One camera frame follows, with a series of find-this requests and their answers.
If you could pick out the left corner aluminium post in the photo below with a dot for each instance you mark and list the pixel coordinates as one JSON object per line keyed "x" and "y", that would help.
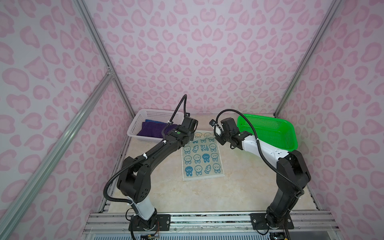
{"x": 91, "y": 27}

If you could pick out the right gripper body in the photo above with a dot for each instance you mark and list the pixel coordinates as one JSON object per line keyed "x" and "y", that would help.
{"x": 221, "y": 138}

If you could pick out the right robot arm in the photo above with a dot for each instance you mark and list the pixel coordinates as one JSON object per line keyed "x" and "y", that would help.
{"x": 292, "y": 174}

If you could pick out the left diagonal aluminium strut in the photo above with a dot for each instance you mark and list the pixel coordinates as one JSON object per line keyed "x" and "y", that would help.
{"x": 21, "y": 204}

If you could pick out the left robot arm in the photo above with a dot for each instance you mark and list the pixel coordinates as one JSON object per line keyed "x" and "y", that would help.
{"x": 135, "y": 181}

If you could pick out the purple towel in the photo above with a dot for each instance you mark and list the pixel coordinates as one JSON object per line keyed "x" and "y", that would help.
{"x": 153, "y": 130}

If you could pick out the blue towel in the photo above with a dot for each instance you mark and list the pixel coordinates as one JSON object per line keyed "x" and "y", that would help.
{"x": 152, "y": 121}

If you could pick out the corner aluminium post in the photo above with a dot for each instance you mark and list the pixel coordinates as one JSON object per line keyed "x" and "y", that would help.
{"x": 91, "y": 27}
{"x": 327, "y": 21}

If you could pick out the right corner aluminium post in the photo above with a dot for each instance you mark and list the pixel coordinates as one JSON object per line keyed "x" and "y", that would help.
{"x": 327, "y": 21}

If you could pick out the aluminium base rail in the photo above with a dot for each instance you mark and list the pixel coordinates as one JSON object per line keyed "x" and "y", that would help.
{"x": 319, "y": 223}

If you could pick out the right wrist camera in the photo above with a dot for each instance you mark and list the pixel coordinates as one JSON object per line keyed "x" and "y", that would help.
{"x": 213, "y": 123}

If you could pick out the white plastic basket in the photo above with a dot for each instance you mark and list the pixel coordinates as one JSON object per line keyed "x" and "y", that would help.
{"x": 147, "y": 114}

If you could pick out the patterned towel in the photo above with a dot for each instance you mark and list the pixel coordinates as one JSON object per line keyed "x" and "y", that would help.
{"x": 201, "y": 158}

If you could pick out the green plastic basket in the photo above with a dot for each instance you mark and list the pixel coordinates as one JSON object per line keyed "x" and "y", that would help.
{"x": 276, "y": 132}

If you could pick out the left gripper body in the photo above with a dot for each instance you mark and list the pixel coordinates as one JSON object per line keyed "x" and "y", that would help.
{"x": 192, "y": 137}

